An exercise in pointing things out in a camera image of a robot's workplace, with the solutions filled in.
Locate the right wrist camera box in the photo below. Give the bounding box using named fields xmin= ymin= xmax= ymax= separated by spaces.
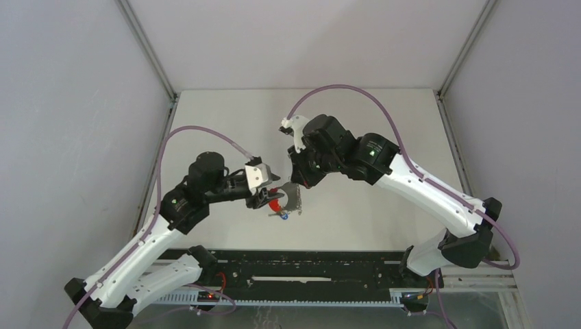
xmin=279 ymin=115 xmax=310 ymax=154

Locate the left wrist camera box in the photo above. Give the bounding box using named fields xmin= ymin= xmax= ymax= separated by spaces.
xmin=244 ymin=157 xmax=281 ymax=193

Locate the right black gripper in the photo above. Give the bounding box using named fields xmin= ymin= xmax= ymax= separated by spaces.
xmin=288 ymin=139 xmax=341 ymax=190

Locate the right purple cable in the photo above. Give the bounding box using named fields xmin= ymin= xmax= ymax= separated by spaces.
xmin=286 ymin=84 xmax=521 ymax=329

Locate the metal key holder red handle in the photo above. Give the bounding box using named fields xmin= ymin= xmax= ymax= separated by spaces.
xmin=268 ymin=182 xmax=302 ymax=218

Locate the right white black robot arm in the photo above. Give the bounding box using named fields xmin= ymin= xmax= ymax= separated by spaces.
xmin=279 ymin=114 xmax=502 ymax=287

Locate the grey slotted cable duct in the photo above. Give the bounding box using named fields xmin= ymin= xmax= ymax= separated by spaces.
xmin=151 ymin=289 xmax=413 ymax=308

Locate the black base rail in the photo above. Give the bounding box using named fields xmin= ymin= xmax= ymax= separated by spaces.
xmin=197 ymin=249 xmax=442 ymax=302

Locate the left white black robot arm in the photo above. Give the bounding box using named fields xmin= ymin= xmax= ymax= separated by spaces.
xmin=64 ymin=151 xmax=281 ymax=328

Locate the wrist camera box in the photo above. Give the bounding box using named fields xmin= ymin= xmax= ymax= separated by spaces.
xmin=244 ymin=157 xmax=281 ymax=193
xmin=279 ymin=115 xmax=310 ymax=154

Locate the purple cable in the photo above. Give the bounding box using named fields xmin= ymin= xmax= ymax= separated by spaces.
xmin=62 ymin=125 xmax=262 ymax=329
xmin=286 ymin=84 xmax=521 ymax=329

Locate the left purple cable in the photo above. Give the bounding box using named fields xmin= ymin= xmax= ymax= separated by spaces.
xmin=62 ymin=125 xmax=262 ymax=329

